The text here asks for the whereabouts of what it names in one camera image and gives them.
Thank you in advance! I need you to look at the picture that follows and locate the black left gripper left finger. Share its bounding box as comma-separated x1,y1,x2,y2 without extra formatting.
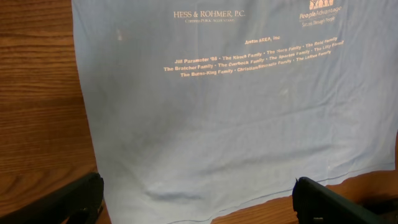
1,172,104,224

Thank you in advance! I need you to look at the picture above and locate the light blue printed t-shirt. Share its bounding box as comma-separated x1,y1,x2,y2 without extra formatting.
72,0,397,224

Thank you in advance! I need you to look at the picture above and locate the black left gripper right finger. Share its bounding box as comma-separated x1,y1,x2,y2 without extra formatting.
292,177,386,224

